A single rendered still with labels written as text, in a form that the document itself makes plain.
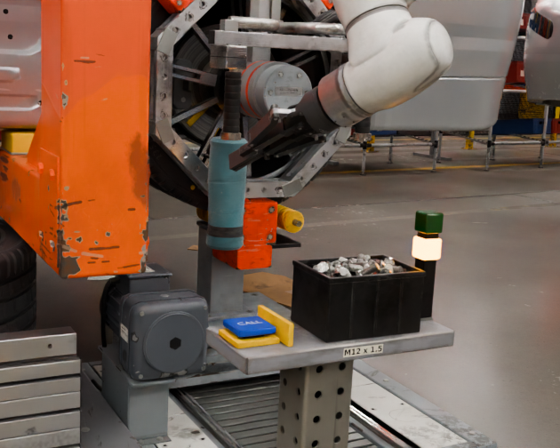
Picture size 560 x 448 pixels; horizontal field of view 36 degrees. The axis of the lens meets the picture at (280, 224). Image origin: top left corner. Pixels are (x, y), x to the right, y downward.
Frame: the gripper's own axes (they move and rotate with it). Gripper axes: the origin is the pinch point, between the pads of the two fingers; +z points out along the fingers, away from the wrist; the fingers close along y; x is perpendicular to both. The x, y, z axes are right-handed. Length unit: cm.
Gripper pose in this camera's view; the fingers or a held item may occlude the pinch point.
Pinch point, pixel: (245, 155)
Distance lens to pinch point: 149.1
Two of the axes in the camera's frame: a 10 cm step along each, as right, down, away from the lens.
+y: 7.0, 2.5, 6.7
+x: -0.8, -9.0, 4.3
